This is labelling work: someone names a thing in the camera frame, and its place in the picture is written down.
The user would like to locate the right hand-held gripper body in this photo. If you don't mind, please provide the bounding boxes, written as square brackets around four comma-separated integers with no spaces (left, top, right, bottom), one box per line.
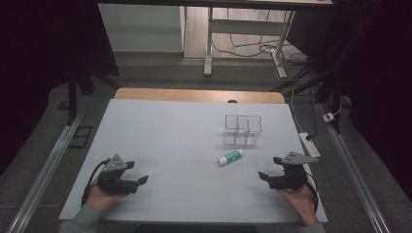
[267,150,320,191]

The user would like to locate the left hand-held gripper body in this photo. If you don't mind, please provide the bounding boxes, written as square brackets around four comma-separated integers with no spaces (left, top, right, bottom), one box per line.
[96,153,141,195]

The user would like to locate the white and green glue stick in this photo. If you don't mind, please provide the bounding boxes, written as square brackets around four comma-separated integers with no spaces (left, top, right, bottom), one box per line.
[217,148,245,167]

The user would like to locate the clear plastic organizer box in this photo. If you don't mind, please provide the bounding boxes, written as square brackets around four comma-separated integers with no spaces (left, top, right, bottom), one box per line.
[222,114,263,147]

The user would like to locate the person's left hand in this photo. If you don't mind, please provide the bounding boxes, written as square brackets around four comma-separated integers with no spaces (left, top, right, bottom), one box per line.
[85,178,131,214]

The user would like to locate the person's right hand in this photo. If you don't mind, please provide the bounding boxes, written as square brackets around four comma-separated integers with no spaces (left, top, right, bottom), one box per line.
[276,182,321,226]

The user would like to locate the white power strip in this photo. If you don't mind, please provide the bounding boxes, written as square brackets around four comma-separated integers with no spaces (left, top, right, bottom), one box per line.
[298,131,322,159]

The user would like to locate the white table cover sheet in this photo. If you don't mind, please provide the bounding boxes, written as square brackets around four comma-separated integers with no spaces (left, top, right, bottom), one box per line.
[57,98,328,225]

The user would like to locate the wooden table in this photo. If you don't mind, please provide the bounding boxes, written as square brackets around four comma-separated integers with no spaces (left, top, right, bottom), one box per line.
[114,86,287,105]

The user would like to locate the black stand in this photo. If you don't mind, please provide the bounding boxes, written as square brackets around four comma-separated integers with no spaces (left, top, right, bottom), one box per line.
[66,62,122,126]

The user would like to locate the black curtain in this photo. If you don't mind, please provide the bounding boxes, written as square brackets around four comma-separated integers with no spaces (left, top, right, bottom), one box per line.
[0,0,120,178]
[286,0,412,202]

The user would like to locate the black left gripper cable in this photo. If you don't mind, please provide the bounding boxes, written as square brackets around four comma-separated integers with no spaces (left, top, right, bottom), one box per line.
[81,157,112,208]

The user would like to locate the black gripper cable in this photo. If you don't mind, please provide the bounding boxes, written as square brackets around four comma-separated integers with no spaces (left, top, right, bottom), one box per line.
[303,170,321,215]
[81,157,112,208]

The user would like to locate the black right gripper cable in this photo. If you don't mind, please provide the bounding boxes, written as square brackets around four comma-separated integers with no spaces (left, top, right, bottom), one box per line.
[303,170,321,215]

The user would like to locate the black floor frame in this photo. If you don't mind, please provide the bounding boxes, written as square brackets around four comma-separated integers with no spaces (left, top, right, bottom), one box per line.
[68,125,94,150]

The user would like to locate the metal floor rail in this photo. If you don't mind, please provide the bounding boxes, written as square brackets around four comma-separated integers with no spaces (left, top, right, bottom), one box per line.
[317,103,392,233]
[6,110,86,233]

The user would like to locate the tangle of floor cables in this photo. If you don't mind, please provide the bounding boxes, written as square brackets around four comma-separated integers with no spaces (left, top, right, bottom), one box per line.
[210,8,309,82]

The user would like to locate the white desk frame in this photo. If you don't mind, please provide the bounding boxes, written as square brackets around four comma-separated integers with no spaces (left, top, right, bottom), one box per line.
[96,0,334,80]

